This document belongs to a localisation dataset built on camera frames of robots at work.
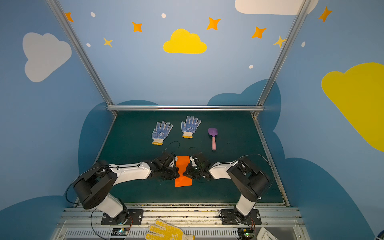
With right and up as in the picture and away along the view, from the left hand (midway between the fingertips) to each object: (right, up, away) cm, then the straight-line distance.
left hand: (181, 177), depth 87 cm
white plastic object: (+41, -21, -17) cm, 49 cm away
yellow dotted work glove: (-3, -21, -17) cm, 27 cm away
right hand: (+1, +2, +2) cm, 3 cm away
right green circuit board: (+33, -22, -15) cm, 43 cm away
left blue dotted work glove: (-17, +26, +21) cm, 37 cm away
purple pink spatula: (+22, +26, +21) cm, 40 cm away
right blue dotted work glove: (+6, +31, +28) cm, 42 cm away
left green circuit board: (-29, -22, -15) cm, 39 cm away
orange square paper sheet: (0, +7, +3) cm, 8 cm away
